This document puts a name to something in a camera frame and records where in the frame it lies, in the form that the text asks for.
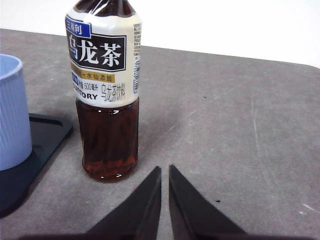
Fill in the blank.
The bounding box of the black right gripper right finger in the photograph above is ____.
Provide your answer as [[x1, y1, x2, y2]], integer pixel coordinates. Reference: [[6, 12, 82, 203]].
[[168, 164, 308, 240]]

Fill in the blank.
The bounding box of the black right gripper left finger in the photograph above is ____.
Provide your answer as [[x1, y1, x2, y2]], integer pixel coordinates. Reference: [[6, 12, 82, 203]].
[[24, 166, 162, 240]]

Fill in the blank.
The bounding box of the dark oolong tea bottle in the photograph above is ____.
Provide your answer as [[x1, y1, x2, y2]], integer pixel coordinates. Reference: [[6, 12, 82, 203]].
[[64, 0, 143, 184]]

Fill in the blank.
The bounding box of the blue ribbed plastic cup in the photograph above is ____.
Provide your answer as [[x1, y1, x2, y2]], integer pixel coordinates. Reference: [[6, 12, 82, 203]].
[[0, 54, 33, 172]]

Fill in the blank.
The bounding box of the dark navy rectangular tray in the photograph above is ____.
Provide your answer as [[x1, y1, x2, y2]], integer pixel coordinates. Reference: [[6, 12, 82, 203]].
[[0, 112, 74, 219]]

